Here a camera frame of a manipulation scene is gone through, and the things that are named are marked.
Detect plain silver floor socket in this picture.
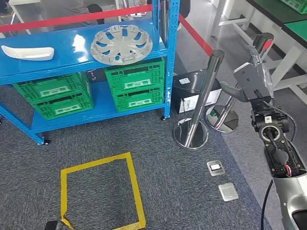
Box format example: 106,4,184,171
218,182,239,203

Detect blue metal shelf rack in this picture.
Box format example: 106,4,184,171
0,0,181,146

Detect chrome stanchion post red band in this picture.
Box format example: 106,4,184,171
205,33,274,134

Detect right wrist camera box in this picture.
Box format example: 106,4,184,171
233,62,272,103

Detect white table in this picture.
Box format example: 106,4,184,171
8,0,42,35

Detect white workbench dark green top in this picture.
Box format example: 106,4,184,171
211,0,307,42

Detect red barrier belt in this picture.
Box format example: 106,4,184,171
178,14,213,58
0,4,153,34

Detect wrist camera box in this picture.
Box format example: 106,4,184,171
45,219,61,230
233,62,272,103

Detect black bag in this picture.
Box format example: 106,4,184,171
86,3,105,25

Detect silver floor socket white insert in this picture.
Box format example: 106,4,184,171
206,160,225,177

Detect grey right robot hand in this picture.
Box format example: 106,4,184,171
219,46,274,104

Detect white workbench bright green top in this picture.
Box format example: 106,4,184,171
270,20,307,106

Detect white curved plastic part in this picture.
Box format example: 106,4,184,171
1,45,55,61

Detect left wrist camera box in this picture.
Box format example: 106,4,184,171
45,219,61,230

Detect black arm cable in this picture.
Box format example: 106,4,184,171
261,178,274,230

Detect grey plastic wheel hubcap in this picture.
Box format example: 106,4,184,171
90,24,154,66

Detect black cardboard box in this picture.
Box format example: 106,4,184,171
171,69,222,114

